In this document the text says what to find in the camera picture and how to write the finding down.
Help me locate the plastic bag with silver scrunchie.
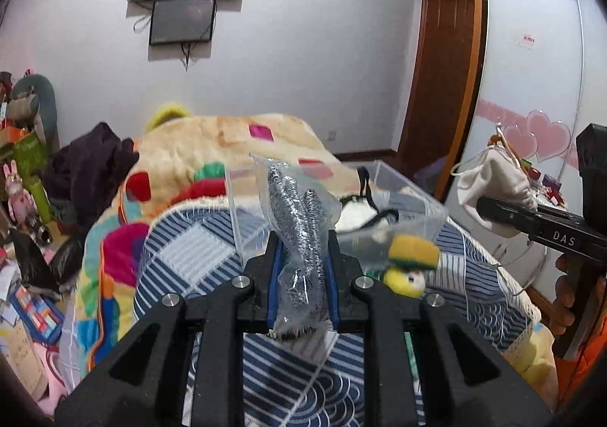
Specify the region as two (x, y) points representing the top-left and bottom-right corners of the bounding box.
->
(253, 156), (341, 340)

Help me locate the white drawstring pouch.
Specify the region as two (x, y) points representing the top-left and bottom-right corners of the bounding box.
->
(450, 123), (538, 238)

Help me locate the orange sleeve forearm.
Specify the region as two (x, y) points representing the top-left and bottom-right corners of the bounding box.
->
(555, 336), (606, 405)

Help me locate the right hand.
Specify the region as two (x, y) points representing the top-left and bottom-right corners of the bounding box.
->
(547, 253), (607, 338)

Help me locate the green knitted cloth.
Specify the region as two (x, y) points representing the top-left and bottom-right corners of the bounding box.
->
(365, 267), (419, 380)

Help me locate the yellow round plush face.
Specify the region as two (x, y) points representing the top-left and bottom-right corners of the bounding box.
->
(382, 267), (426, 298)

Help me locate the yellow sponge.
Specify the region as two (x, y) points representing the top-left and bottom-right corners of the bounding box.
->
(388, 234), (440, 271)

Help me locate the clear plastic storage box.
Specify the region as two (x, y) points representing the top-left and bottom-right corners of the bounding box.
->
(226, 160), (447, 278)

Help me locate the blue white geometric bedsheet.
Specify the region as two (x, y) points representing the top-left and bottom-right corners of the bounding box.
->
(135, 206), (552, 426)

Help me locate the beige patterned fleece blanket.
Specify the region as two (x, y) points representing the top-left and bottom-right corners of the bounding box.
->
(74, 114), (358, 375)

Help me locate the white heart wardrobe door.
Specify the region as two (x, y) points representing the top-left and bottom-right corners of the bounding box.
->
(445, 0), (607, 286)

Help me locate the yellow pillow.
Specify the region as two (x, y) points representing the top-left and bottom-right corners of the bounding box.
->
(145, 102), (191, 132)

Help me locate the dark purple garment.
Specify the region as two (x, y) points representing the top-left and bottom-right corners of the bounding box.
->
(42, 122), (139, 235)

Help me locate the brown wooden door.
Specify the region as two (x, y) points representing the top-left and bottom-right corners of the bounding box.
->
(397, 0), (474, 176)

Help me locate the green bottle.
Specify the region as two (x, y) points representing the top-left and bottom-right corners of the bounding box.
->
(24, 175), (52, 224)

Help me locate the pink bunny toy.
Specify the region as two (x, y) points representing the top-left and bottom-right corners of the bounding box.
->
(3, 160), (37, 230)

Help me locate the green box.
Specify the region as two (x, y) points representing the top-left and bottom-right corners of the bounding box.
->
(1, 132), (49, 179)

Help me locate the grey neck pillow plush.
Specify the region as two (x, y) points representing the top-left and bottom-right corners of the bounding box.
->
(6, 74), (59, 151)

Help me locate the small wall monitor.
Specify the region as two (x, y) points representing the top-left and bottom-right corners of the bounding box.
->
(149, 0), (217, 46)

